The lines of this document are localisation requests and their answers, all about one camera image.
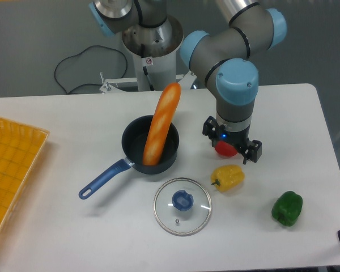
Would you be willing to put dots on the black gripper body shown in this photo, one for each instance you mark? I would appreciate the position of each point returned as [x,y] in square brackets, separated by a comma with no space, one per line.
[234,133]

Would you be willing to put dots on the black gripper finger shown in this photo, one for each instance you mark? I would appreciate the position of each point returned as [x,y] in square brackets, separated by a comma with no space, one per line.
[209,128]
[252,151]

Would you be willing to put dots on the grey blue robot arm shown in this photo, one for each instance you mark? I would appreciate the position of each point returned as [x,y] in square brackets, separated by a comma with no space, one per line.
[221,62]

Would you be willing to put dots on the glass pot lid blue knob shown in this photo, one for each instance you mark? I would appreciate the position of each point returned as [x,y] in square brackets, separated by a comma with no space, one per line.
[182,206]

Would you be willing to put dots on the red bell pepper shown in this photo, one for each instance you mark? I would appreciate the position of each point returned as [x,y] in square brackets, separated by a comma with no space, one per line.
[225,149]

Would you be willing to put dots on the yellow bell pepper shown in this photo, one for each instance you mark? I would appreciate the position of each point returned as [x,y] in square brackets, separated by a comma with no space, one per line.
[227,177]

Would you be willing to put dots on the orange baguette bread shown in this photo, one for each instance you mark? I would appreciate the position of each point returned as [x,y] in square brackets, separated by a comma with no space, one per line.
[161,121]

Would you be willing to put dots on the green bell pepper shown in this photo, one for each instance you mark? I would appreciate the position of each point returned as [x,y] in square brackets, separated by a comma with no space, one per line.
[287,208]

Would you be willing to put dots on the dark blue saucepan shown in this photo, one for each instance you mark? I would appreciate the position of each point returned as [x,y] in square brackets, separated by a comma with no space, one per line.
[133,142]

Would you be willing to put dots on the yellow woven basket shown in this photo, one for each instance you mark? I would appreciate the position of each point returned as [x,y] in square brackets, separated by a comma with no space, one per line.
[20,147]

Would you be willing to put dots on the white metal mounting bracket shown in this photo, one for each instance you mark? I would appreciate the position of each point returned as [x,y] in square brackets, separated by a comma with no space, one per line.
[188,81]

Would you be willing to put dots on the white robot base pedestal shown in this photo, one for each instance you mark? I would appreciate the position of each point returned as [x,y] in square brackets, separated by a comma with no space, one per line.
[154,52]

